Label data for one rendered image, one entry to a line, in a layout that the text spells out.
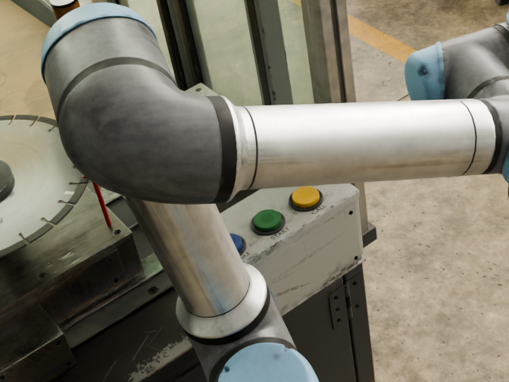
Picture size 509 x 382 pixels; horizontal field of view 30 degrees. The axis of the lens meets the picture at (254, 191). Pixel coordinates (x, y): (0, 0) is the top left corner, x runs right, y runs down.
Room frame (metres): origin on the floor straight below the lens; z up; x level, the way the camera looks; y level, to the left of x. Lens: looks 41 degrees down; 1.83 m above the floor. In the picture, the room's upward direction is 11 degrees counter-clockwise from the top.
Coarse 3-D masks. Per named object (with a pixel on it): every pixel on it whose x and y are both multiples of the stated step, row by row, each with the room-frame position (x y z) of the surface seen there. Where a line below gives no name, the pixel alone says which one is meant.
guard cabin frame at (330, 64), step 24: (48, 0) 2.03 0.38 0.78; (96, 0) 1.77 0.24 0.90; (312, 0) 1.09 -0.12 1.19; (336, 0) 1.10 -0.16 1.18; (168, 24) 1.52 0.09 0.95; (312, 24) 1.10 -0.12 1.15; (336, 24) 1.10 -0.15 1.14; (168, 48) 1.53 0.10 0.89; (192, 48) 1.46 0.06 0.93; (312, 48) 1.11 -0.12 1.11; (336, 48) 1.10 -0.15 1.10; (192, 72) 1.46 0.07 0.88; (312, 72) 1.11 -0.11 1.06; (336, 72) 1.09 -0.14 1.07; (336, 96) 1.09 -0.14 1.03; (360, 192) 1.10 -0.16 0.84; (360, 216) 1.10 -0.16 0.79
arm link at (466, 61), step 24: (432, 48) 0.85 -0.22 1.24; (456, 48) 0.84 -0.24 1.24; (480, 48) 0.84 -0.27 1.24; (504, 48) 0.83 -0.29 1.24; (408, 72) 0.85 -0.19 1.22; (432, 72) 0.82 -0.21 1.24; (456, 72) 0.81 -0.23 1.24; (480, 72) 0.79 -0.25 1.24; (504, 72) 0.79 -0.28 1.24; (432, 96) 0.80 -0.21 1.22; (456, 96) 0.79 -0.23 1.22
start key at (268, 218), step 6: (264, 210) 1.02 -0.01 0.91; (270, 210) 1.02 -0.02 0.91; (258, 216) 1.01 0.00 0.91; (264, 216) 1.01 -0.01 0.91; (270, 216) 1.01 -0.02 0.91; (276, 216) 1.00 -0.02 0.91; (258, 222) 1.00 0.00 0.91; (264, 222) 1.00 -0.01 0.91; (270, 222) 0.99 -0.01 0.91; (276, 222) 0.99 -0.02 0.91; (258, 228) 0.99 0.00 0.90; (264, 228) 0.99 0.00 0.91; (270, 228) 0.98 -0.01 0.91; (276, 228) 0.99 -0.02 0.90
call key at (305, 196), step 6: (306, 186) 1.05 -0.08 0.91; (294, 192) 1.05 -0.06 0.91; (300, 192) 1.05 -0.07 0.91; (306, 192) 1.04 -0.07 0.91; (312, 192) 1.04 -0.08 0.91; (318, 192) 1.04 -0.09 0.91; (294, 198) 1.04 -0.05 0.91; (300, 198) 1.03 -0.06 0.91; (306, 198) 1.03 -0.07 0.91; (312, 198) 1.03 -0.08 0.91; (318, 198) 1.03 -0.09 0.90; (294, 204) 1.03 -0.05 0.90; (300, 204) 1.02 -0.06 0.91; (306, 204) 1.02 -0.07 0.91; (312, 204) 1.02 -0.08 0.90
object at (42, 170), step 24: (24, 120) 1.31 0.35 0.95; (0, 144) 1.26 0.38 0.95; (24, 144) 1.24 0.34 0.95; (48, 144) 1.23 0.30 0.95; (24, 168) 1.18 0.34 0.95; (48, 168) 1.17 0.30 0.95; (72, 168) 1.15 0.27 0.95; (24, 192) 1.12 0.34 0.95; (48, 192) 1.11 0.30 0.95; (0, 216) 1.08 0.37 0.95; (24, 216) 1.07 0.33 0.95; (48, 216) 1.05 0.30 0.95; (0, 240) 1.02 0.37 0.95
